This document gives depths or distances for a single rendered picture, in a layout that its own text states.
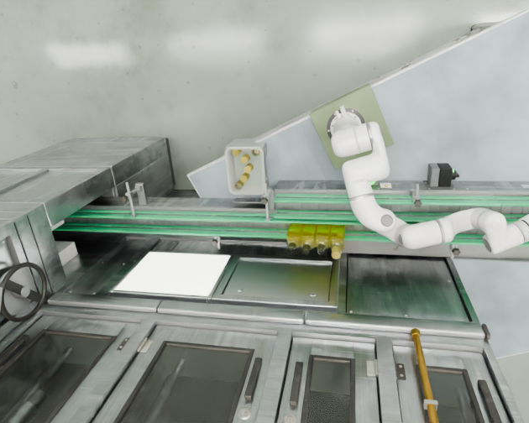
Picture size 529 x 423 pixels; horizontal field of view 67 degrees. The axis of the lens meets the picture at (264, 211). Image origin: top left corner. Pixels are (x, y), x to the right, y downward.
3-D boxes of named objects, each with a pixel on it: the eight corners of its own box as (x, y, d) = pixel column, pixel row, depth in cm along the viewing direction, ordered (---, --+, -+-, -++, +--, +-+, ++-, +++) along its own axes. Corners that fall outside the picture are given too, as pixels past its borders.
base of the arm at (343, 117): (323, 112, 162) (322, 118, 148) (353, 100, 158) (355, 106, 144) (336, 147, 167) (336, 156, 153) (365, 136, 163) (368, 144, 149)
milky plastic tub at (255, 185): (233, 188, 192) (228, 194, 184) (229, 142, 183) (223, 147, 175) (269, 188, 188) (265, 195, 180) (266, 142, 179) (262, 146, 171)
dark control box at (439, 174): (426, 180, 172) (429, 186, 165) (428, 162, 169) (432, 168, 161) (447, 180, 170) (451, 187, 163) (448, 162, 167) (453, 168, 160)
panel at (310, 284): (149, 255, 190) (109, 297, 159) (147, 249, 189) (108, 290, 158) (339, 264, 171) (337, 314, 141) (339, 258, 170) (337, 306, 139)
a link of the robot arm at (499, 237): (469, 213, 138) (482, 218, 128) (499, 201, 136) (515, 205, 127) (484, 253, 139) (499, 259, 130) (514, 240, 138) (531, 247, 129)
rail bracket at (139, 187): (146, 202, 201) (123, 221, 181) (139, 170, 195) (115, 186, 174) (154, 202, 200) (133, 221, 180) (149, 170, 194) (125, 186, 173)
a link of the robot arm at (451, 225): (440, 221, 131) (505, 208, 129) (426, 216, 144) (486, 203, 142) (443, 247, 132) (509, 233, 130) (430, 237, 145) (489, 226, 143)
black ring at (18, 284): (44, 297, 158) (1, 334, 139) (28, 251, 150) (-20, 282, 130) (54, 298, 157) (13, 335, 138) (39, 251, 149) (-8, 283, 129)
